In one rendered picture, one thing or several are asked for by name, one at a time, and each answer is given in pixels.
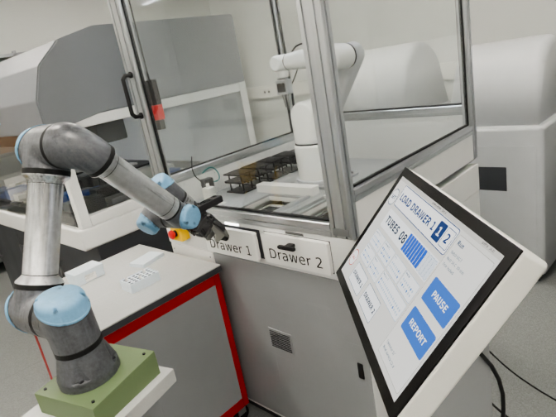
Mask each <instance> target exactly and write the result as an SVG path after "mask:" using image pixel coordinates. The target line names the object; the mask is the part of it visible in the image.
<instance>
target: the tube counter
mask: <svg viewBox="0 0 556 417"><path fill-rule="evenodd" d="M394 244H395V245H396V246H397V247H398V248H399V250H400V251H401V253H402V254H403V255H404V257H405V258H406V260H407V261H408V262H409V263H410V264H411V266H412V267H413V268H414V270H415V271H416V273H417V274H418V275H419V277H420V278H421V280H422V281H423V282H425V281H426V279H427V278H428V277H429V275H430V273H431V272H432V271H433V269H434V268H435V267H436V266H437V264H438V263H439V260H438V259H437V258H436V257H435V256H434V255H433V254H432V253H431V251H430V250H429V249H428V248H427V247H426V246H425V245H424V244H423V243H422V242H421V241H420V240H419V239H418V238H417V237H416V236H415V234H414V233H413V232H412V231H411V230H410V229H409V228H408V227H407V226H406V225H405V227H404V229H403V230H402V232H401V233H400V235H399V236H398V238H397V239H396V240H395V242H394Z"/></svg>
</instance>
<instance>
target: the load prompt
mask: <svg viewBox="0 0 556 417"><path fill-rule="evenodd" d="M394 205H395V206H396V207H397V208H398V209H399V211H400V212H401V213H402V214H403V215H404V216H405V217H406V218H407V219H408V220H409V221H410V222H411V223H412V224H413V225H414V226H415V228H416V229H417V230H418V231H419V232H420V233H421V234H422V235H423V236H424V237H425V238H426V239H427V240H428V241H429V242H430V244H431V245H432V246H433V247H434V248H435V249H436V250H437V251H438V252H439V253H440V254H441V255H442V256H443V255H444V254H445V252H446V251H447V250H448V249H449V247H450V246H451V245H452V243H453V241H454V240H455V239H456V237H457V236H458V234H459V233H460V232H461V231H462V230H461V229H459V228H458V227H457V226H456V225H454V224H453V223H452V222H450V221H449V220H448V219H447V218H445V217H444V216H443V215H442V214H441V213H440V212H439V211H438V210H437V209H435V208H434V207H433V206H431V205H430V204H429V203H428V202H426V201H425V200H424V199H423V198H421V197H420V196H419V195H418V194H416V193H415V192H414V191H413V190H412V189H411V188H410V187H409V186H407V185H406V187H405V188H404V189H403V191H402V192H401V194H400V196H399V197H398V199H397V200H396V201H395V203H394Z"/></svg>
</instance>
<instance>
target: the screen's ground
mask: <svg viewBox="0 0 556 417"><path fill-rule="evenodd" d="M406 185H407V186H409V187H410V188H411V189H412V190H413V191H414V192H415V193H416V194H418V195H419V196H420V197H421V198H423V199H424V200H425V201H426V202H428V203H429V204H430V205H431V206H433V207H434V208H435V209H437V210H438V211H439V212H440V213H441V214H442V215H443V216H444V217H445V218H447V219H448V220H449V221H450V222H452V223H453V224H454V225H456V226H457V227H458V228H459V229H461V230H462V231H461V232H460V233H459V234H458V236H457V237H456V239H455V240H454V241H453V243H452V245H451V246H450V247H449V249H448V250H447V251H446V252H445V254H444V255H443V256H442V255H441V254H440V253H439V252H438V251H437V250H436V249H435V248H434V247H433V246H432V245H431V244H430V242H429V241H428V240H427V239H426V238H425V237H424V236H423V235H422V234H421V233H420V232H419V231H418V230H417V229H416V228H415V226H414V225H413V224H412V223H411V222H410V221H409V220H408V219H407V218H406V217H405V216H404V215H403V214H402V213H401V212H400V211H399V209H398V208H397V207H396V206H395V205H394V204H393V205H392V206H391V207H390V206H389V205H388V203H387V202H385V204H384V205H383V207H382V208H381V210H380V212H379V213H378V214H377V216H376V218H375V219H374V221H373V222H372V224H371V226H370V227H369V228H368V229H367V231H366V233H365V234H364V236H363V237H362V239H361V241H360V242H359V243H358V244H357V247H358V249H359V251H360V253H362V251H363V249H364V248H365V246H366V245H367V244H368V242H369V241H370V239H371V237H372V236H373V234H374V233H375V231H376V230H377V229H378V228H379V229H380V230H381V232H382V233H383V234H384V236H385V237H386V239H387V240H388V242H389V243H390V244H391V245H392V247H393V248H394V249H395V251H396V252H397V254H398V255H399V257H400V258H401V260H402V261H403V262H404V263H405V265H406V266H407V267H408V269H409V270H410V272H411V273H412V275H413V276H414V277H415V279H416V280H417V281H418V282H419V284H420V285H421V287H420V289H419V290H418V292H417V293H416V295H415V296H414V298H413V299H412V300H411V301H410V303H409V304H408V306H407V307H406V308H405V310H404V312H403V313H402V314H401V316H400V317H399V318H398V319H397V321H396V322H395V323H394V321H393V319H392V318H391V316H390V314H389V312H388V310H387V308H386V306H385V304H384V302H383V300H382V298H381V297H380V295H379V293H378V291H377V289H376V287H375V285H374V283H373V281H372V279H371V277H370V276H369V274H368V272H367V269H366V267H365V266H364V264H363V262H362V259H361V257H360V255H359V257H358V258H357V259H356V261H355V262H354V264H353V265H352V267H351V268H350V266H349V264H348V261H347V262H346V263H345V265H344V266H343V268H342V272H343V275H344V277H345V280H346V282H347V286H348V288H349V290H350V292H351V295H352V298H353V300H354V303H355V305H356V307H357V311H358V313H359V315H360V317H361V320H362V323H363V325H364V328H365V330H366V332H367V336H368V337H369V340H370V342H371V345H372V348H373V350H374V353H375V354H376V358H377V361H378V362H379V365H380V367H381V371H382V373H383V376H384V377H385V380H386V384H387V385H388V388H389V390H390V393H391V396H392V398H393V401H394V402H395V401H396V399H397V398H398V397H399V395H400V394H401V393H402V391H403V390H404V389H405V388H406V387H407V385H408V384H409V383H410V381H411V380H412V378H413V377H414V376H415V374H416V373H417V371H418V370H419V369H420V368H421V367H422V365H423V364H424V362H425V361H426V360H427V358H428V357H429V355H430V354H431V353H432V351H433V350H434V349H435V348H436V347H437V345H438V344H439V342H440V341H441V340H442V338H443V337H444V335H445V334H446V333H447V331H448V330H449V329H450V328H451V327H452V326H453V324H454V323H455V321H456V320H457V319H458V317H459V316H460V314H461V313H462V312H463V311H464V310H465V308H466V307H467V305H468V304H469V303H470V301H471V300H472V298H473V297H474V296H475V294H476V293H477V292H478V291H479V290H480V288H481V287H482V285H483V284H484V283H485V281H486V280H487V278H488V277H489V276H490V274H491V273H492V272H493V271H494V270H495V268H496V267H497V266H498V264H499V263H500V262H501V260H502V259H503V257H504V256H503V255H502V254H501V253H499V252H498V251H497V250H496V249H495V248H494V247H492V246H491V245H490V244H488V243H487V242H486V241H484V240H483V239H482V238H481V237H479V236H478V235H476V233H475V232H473V231H472V230H471V229H470V228H468V227H467V226H465V225H464V224H463V223H461V222H460V221H459V220H458V219H456V218H455V217H454V216H453V215H452V214H450V213H449V212H448V211H447V210H445V209H444V208H443V207H441V206H440V205H439V204H437V203H436V202H435V201H433V200H432V199H431V198H430V197H429V196H428V195H426V194H425V193H424V192H422V191H421V190H420V189H418V188H417V187H416V186H414V185H413V184H412V183H410V182H409V181H408V180H407V179H406V178H405V177H404V176H402V178H401V180H400V182H399V183H398V185H397V187H398V188H399V189H400V190H401V192H402V191H403V189H404V188H405V187H406ZM405 225H406V226H407V227H408V228H409V229H410V230H411V231H412V232H413V233H414V234H415V236H416V237H417V238H418V239H419V240H420V241H421V242H422V243H423V244H424V245H425V246H426V247H427V248H428V249H429V250H430V251H431V253H432V254H433V255H434V256H435V257H436V258H437V259H438V260H439V263H438V264H437V266H436V267H435V268H434V269H433V271H432V272H431V273H430V275H429V277H428V278H427V279H426V281H425V282H423V281H422V280H421V278H420V277H419V275H418V274H417V273H416V271H415V270H414V268H413V267H412V266H411V264H410V263H409V262H408V261H407V260H406V258H405V257H404V255H403V254H402V253H401V251H400V250H399V248H398V247H397V246H396V245H395V244H394V242H395V240H396V239H397V238H398V236H399V235H400V233H401V232H402V230H403V229H404V227H405ZM359 261H360V262H361V264H362V267H363V269H364V271H365V272H366V274H367V277H368V281H367V283H366V284H365V285H364V286H363V288H362V289H361V291H360V292H359V294H358V295H357V297H356V295H355V293H354V290H353V288H352V285H351V283H350V280H349V279H348V277H349V276H350V275H351V273H352V271H353V270H354V268H355V267H356V265H357V263H358V262H359ZM435 276H437V277H438V278H439V279H440V280H441V281H442V283H443V284H444V285H445V286H446V288H447V289H448V290H449V291H450V293H451V294H452V295H453V296H454V298H455V299H456V300H457V301H458V303H459V304H460V305H461V307H460V308H459V310H458V311H457V313H456V314H455V315H454V316H453V317H452V319H451V320H450V321H449V323H448V324H447V326H446V327H445V328H444V330H442V328H441V327H440V325H439V323H438V322H437V321H436V319H435V318H434V316H433V315H432V314H431V312H430V311H429V309H428V308H427V306H426V305H425V303H424V301H423V300H422V299H421V298H420V297H421V296H422V294H423V293H424V292H425V291H426V290H427V288H428V287H429V285H430V284H431V282H432V281H433V279H434V278H435ZM370 282H371V285H372V287H373V289H374V291H375V292H376V295H377V297H378V299H379V300H380V302H381V306H380V308H379V309H378V310H377V312H376V313H375V314H374V316H373V317H372V319H371V321H370V322H369V324H367V321H366V319H365V317H364V314H363V312H362V309H361V307H360V304H359V303H358V300H359V298H360V297H361V295H362V293H363V292H364V290H365V289H366V288H367V286H368V285H369V283H370ZM415 305H416V307H417V308H418V310H419V311H420V313H421V314H422V315H423V317H424V319H425V321H426V322H427V324H428V325H429V326H430V328H431V329H432V331H433V333H434V335H435V336H436V338H437V339H436V340H435V341H434V343H433V344H432V346H431V347H430V348H429V350H428V351H427V352H426V353H425V355H424V356H423V357H422V359H421V360H420V361H419V360H418V358H417V356H416V355H415V352H414V351H413V349H412V347H411V346H410V343H409V341H408V340H407V338H406V336H405V334H404V332H403V330H402V328H401V327H400V326H401V324H402V323H403V321H404V320H405V318H406V317H407V315H408V314H409V313H410V311H411V310H412V309H413V308H414V306H415Z"/></svg>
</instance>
